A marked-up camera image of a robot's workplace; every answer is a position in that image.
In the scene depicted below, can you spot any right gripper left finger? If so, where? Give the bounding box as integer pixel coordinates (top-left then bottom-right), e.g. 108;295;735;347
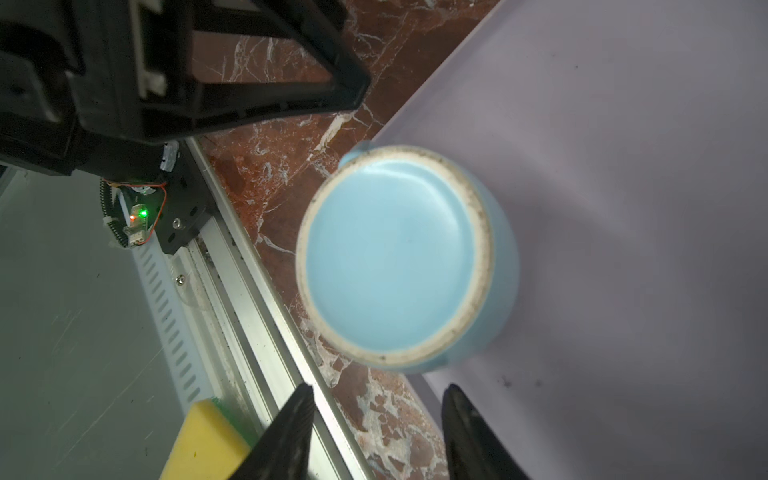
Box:
229;383;316;480

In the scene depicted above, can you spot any light blue mug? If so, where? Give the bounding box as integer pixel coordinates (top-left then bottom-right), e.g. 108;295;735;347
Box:
295;142;520;374

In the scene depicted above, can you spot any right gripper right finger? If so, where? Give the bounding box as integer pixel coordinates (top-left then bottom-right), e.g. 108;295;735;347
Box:
441;384;530;480

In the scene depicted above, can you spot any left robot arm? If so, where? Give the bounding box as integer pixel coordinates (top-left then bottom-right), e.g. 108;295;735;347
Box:
1;1;371;185

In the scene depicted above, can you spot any green circuit board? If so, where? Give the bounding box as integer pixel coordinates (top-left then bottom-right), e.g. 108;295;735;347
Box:
99;179;168;249

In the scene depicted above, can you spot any yellow sponge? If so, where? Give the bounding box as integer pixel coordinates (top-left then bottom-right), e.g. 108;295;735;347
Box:
159;399;252;480

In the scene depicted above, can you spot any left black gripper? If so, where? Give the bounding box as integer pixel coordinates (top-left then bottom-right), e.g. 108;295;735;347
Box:
68;1;371;142

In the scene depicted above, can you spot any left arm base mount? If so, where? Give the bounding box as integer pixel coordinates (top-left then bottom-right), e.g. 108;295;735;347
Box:
154;140;216;255

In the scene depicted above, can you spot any lavender plastic tray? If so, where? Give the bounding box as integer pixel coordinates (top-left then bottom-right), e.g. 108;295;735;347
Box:
375;1;767;479

